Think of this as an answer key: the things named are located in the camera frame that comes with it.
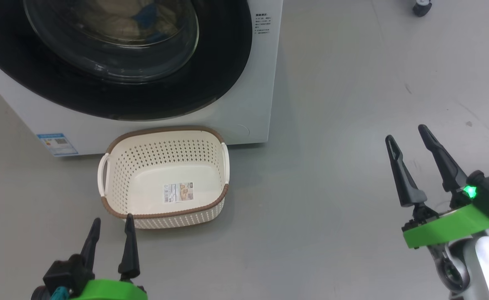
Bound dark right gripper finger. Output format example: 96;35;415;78
385;135;428;208
418;124;469;195

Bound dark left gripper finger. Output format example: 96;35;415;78
80;217;102;271
118;214;140;282

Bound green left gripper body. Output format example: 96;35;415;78
67;278;148;300

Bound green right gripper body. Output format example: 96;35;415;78
402;202;489;250

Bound cream bear-print garment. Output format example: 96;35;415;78
78;0;138;36

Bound cream garment with blue cuffs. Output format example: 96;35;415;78
132;2;171;39

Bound white front-load washing machine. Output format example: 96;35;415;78
0;0;283;158

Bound white basket product sticker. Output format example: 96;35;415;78
163;182;195;204

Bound cream perforated laundry basket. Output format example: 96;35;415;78
98;126;230;230

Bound blue energy label sticker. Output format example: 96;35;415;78
36;133;79;157

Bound metal panel foot with caster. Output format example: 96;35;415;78
412;0;432;17

